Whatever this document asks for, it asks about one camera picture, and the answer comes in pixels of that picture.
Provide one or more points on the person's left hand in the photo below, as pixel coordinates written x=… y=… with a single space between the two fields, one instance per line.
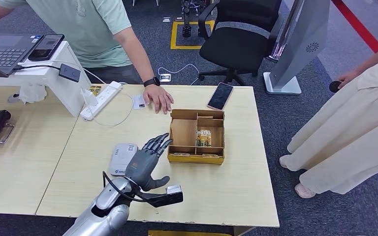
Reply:
x=159 y=97

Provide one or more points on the person's right hand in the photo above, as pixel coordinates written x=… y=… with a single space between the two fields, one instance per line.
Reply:
x=347 y=77

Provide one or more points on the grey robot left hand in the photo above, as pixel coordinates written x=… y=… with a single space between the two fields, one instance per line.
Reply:
x=141 y=166

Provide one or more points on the black round object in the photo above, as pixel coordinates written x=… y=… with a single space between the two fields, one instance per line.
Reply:
x=335 y=86

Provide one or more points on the white ID card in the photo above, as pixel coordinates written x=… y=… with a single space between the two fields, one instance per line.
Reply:
x=139 y=101

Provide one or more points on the grey card reader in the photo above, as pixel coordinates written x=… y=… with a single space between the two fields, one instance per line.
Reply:
x=120 y=159

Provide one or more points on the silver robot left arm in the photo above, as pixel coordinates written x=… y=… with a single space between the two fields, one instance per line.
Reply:
x=110 y=202

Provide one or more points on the person's left forearm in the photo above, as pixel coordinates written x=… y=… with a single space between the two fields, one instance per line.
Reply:
x=136 y=55

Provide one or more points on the person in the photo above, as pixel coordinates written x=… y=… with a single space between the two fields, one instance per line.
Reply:
x=78 y=32
x=345 y=136

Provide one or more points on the black wristwatch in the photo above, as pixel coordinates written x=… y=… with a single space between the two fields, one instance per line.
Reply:
x=151 y=81

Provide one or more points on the metal floor socket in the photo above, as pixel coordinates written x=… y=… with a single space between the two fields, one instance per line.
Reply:
x=165 y=78

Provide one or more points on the cardboard compartment box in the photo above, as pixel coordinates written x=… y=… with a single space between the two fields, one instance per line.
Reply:
x=184 y=133

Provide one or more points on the grey standing kiosk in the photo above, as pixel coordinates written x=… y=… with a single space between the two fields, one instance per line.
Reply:
x=300 y=45

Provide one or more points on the white power strip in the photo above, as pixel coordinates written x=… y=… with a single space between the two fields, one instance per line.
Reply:
x=102 y=99

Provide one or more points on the pink-edged smartphone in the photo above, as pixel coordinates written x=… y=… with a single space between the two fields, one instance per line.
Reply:
x=220 y=96

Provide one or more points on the gold printed packet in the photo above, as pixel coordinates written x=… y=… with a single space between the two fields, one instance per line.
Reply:
x=95 y=90

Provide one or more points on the white plug adapter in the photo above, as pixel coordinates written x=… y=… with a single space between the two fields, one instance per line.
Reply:
x=89 y=97

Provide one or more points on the black robot legs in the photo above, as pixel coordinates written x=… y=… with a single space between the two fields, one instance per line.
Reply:
x=186 y=31

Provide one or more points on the small metal floor plate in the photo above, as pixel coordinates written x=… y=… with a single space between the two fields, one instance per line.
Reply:
x=166 y=20
x=179 y=18

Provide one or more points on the black office chair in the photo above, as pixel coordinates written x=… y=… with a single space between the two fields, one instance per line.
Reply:
x=238 y=49

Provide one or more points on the black power adapter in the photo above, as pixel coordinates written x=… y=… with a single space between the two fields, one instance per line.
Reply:
x=69 y=72

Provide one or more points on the white desk riser stand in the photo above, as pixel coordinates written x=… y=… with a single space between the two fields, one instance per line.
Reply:
x=65 y=91

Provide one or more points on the pale shoe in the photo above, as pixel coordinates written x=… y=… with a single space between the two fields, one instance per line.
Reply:
x=285 y=162
x=303 y=191

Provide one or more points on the black smartphone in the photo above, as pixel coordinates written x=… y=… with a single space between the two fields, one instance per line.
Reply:
x=46 y=47

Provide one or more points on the crumpled white tissue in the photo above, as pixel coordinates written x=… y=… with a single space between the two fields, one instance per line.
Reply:
x=32 y=93

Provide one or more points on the grey desk grommet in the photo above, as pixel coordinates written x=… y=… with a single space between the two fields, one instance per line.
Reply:
x=13 y=98

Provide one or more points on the dark grey laptop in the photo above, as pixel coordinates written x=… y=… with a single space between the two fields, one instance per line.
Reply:
x=3 y=53

